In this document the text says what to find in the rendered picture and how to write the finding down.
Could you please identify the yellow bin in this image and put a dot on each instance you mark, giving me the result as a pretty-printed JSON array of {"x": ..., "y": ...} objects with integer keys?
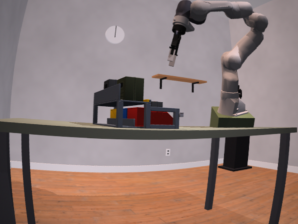
[{"x": 113, "y": 113}]

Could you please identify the blue open bin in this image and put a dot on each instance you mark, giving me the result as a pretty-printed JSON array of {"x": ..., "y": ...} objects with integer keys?
[{"x": 125, "y": 113}]

